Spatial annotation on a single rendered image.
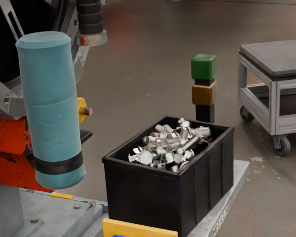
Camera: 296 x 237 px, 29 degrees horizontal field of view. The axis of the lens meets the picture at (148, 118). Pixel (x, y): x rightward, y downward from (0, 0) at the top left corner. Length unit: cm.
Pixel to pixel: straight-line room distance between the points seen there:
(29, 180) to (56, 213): 27
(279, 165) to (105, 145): 70
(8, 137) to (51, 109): 19
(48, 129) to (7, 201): 40
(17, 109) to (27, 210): 48
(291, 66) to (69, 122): 126
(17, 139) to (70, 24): 31
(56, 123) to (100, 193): 103
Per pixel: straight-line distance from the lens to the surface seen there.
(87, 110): 123
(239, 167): 110
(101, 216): 155
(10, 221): 134
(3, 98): 101
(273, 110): 208
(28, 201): 151
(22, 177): 118
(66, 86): 93
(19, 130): 108
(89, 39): 81
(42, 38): 93
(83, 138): 124
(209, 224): 93
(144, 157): 87
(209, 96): 105
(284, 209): 184
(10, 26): 119
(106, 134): 241
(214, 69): 106
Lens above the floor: 95
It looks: 22 degrees down
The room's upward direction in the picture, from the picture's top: 4 degrees counter-clockwise
